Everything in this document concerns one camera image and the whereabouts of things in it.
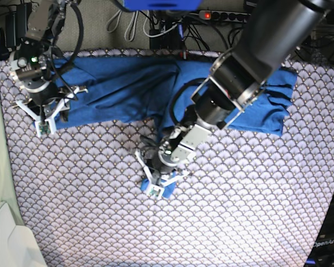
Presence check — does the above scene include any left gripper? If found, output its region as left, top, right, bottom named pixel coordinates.
left=134, top=123, right=211, bottom=199

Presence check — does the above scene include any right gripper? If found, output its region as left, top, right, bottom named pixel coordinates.
left=9, top=54, right=73, bottom=137

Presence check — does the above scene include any blue long-sleeve T-shirt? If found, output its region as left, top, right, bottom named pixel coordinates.
left=46, top=56, right=298, bottom=200

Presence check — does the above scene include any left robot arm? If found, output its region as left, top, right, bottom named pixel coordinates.
left=135, top=1, right=334, bottom=199

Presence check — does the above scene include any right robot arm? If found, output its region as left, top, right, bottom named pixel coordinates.
left=9, top=1, right=88, bottom=137

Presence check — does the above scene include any fan-patterned table cloth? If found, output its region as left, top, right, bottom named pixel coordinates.
left=0, top=60, right=334, bottom=266

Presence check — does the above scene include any black power adapter brick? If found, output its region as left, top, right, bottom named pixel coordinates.
left=5, top=2, right=32, bottom=48

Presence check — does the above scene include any white plastic bin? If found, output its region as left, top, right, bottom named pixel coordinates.
left=0, top=201, right=47, bottom=266

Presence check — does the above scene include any red black table clamp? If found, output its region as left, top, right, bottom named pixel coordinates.
left=179, top=51, right=188, bottom=60

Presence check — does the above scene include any blue box at top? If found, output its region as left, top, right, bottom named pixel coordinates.
left=123, top=0, right=202, bottom=11

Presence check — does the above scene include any black OpenArm case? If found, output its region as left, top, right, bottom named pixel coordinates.
left=304, top=194, right=334, bottom=266

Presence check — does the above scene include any grey looped cable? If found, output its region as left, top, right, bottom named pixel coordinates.
left=105, top=11, right=141, bottom=42

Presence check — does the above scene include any black power strip red switch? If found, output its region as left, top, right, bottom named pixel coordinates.
left=197, top=10, right=251, bottom=23

